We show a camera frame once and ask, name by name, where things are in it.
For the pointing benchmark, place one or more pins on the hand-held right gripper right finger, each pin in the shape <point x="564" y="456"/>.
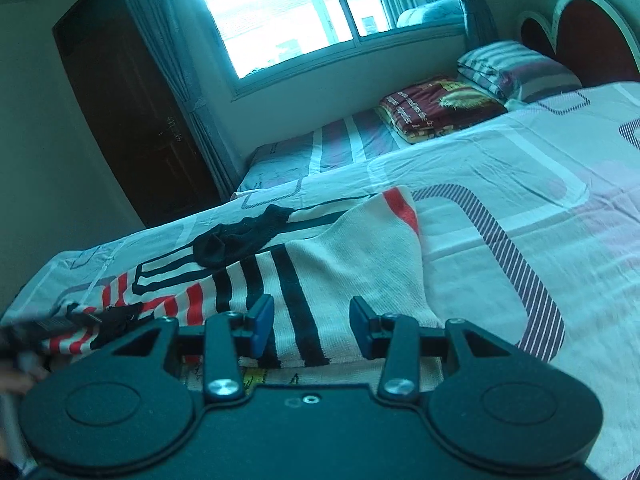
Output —
<point x="360" y="327"/>

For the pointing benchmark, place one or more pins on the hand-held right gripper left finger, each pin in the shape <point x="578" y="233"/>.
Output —
<point x="262" y="327"/>

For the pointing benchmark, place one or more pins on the white black red striped shirt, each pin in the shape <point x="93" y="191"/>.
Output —
<point x="350" y="260"/>

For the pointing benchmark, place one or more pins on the black sock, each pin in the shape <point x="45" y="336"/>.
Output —
<point x="117" y="327"/>
<point x="225" y="247"/>

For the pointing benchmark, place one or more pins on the person's left hand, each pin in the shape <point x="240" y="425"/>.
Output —
<point x="20" y="381"/>

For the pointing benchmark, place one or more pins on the striped bed sheet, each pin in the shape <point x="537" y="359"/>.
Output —
<point x="330" y="150"/>

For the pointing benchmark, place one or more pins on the white patterned quilt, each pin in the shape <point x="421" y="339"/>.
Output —
<point x="500" y="185"/>

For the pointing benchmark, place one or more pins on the red patterned cushion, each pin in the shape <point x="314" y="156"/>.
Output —
<point x="440" y="110"/>

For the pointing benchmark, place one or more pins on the dark wooden door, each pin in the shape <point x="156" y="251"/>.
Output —
<point x="125" y="110"/>

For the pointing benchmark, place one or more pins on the long grey curtain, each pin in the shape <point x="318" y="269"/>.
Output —
<point x="165" y="60"/>

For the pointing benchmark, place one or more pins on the striped pillow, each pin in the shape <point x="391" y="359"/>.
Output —
<point x="515" y="67"/>

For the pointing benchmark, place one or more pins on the window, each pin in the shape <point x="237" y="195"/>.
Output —
<point x="270" y="10"/>

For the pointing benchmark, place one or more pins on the blue cushion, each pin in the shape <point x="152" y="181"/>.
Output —
<point x="430" y="12"/>

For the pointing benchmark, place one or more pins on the brown scalloped headboard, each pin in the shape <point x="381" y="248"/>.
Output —
<point x="595" y="35"/>

